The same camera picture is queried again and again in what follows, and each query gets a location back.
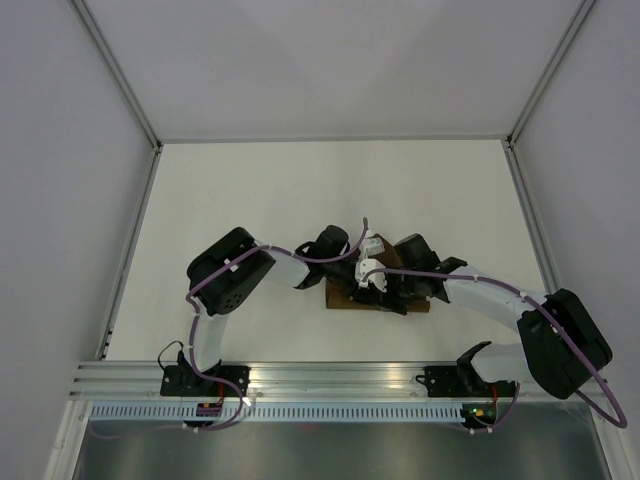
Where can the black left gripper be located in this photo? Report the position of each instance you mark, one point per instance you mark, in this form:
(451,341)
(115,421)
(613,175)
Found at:
(362,294)

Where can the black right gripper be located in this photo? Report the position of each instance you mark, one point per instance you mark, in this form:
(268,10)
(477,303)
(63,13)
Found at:
(389,297)

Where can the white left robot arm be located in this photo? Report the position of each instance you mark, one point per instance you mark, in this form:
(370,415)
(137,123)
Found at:
(225,274)

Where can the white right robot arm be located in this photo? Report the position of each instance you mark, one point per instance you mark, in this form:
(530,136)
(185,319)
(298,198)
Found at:
(557,335)

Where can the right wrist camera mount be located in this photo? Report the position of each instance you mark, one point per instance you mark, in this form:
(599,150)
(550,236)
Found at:
(369,272)

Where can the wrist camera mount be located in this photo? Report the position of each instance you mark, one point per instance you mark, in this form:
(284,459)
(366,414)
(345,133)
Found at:
(371,247)
(369,272)

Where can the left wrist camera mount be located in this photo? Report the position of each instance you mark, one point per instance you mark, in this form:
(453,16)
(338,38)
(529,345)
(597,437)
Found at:
(371,247)

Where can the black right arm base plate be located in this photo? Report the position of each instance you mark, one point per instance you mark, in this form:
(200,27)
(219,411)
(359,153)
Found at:
(453,381)

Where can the white slotted cable duct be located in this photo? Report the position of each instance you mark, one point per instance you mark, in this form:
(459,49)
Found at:
(287,412)

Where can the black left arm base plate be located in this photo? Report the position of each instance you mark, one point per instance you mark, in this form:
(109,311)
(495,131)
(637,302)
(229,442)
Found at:
(181,381)

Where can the aluminium frame rail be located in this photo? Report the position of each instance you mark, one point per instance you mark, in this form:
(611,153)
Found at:
(269,381)

